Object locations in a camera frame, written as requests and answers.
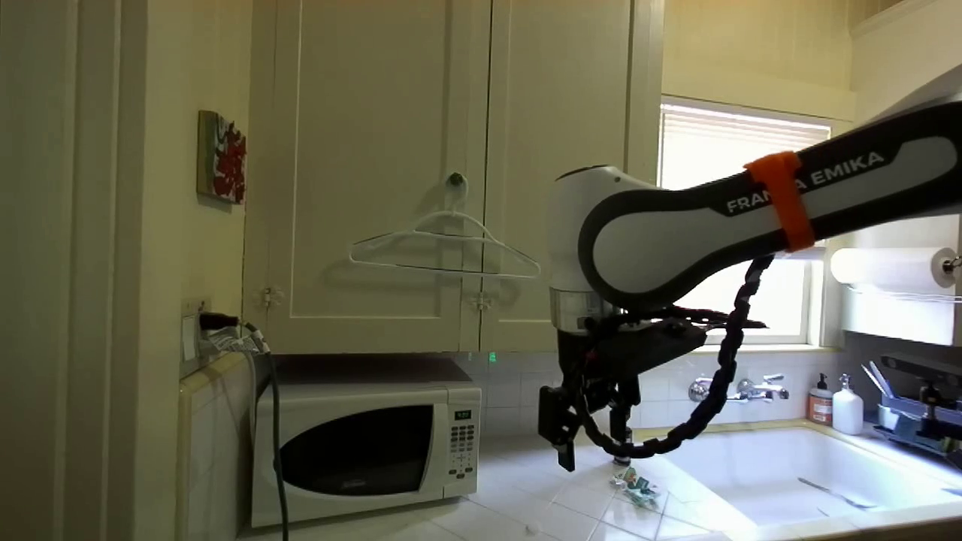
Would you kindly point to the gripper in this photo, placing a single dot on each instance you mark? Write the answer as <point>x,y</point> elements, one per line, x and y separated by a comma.
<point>582,361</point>

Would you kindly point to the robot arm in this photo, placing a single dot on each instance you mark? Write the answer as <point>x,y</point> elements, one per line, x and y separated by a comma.
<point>676,233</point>

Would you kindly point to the white microwave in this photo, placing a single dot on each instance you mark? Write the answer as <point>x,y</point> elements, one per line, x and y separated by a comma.
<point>361,451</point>

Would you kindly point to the microwave door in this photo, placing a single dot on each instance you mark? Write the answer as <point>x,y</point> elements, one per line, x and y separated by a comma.
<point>353,454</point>

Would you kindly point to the cream cabinet door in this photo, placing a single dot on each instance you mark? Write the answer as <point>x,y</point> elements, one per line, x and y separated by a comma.
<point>564,90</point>
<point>361,135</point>

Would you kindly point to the crumpled wrapper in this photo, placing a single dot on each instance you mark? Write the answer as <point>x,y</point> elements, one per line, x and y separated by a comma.
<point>637,487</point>

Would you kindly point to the white sink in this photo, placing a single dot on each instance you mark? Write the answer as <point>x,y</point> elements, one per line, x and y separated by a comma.
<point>789,473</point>

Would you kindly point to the orange soap bottle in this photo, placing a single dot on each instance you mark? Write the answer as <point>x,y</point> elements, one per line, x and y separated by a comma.
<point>821,406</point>

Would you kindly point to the metal utensil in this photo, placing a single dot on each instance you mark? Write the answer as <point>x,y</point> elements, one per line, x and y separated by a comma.
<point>834,493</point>

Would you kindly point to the white pump bottle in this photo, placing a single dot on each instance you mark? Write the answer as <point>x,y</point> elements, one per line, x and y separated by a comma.
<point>847,412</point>

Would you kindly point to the dark cabinet knob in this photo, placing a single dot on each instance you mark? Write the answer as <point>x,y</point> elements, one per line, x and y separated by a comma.
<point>456,180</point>

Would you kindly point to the window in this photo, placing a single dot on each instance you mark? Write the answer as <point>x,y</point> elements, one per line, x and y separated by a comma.
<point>714,143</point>

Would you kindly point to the paper towel roll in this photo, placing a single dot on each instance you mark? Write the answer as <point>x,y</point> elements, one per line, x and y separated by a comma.
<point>887,269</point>

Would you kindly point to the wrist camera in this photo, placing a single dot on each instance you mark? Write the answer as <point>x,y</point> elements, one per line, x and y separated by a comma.
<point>652,342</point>

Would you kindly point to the chrome wall tap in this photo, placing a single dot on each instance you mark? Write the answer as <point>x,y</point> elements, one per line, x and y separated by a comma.
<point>748,389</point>

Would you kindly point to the camera on mount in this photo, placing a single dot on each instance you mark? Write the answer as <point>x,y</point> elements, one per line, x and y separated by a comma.
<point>924,406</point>

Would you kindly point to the cream wall cabinet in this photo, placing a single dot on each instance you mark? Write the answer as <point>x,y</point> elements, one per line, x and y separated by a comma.
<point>451,113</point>

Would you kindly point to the wall socket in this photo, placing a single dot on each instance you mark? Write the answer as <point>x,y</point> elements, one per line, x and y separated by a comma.
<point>191,338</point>

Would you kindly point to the small wall picture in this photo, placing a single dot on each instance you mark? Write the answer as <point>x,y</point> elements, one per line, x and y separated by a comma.
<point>222,156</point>

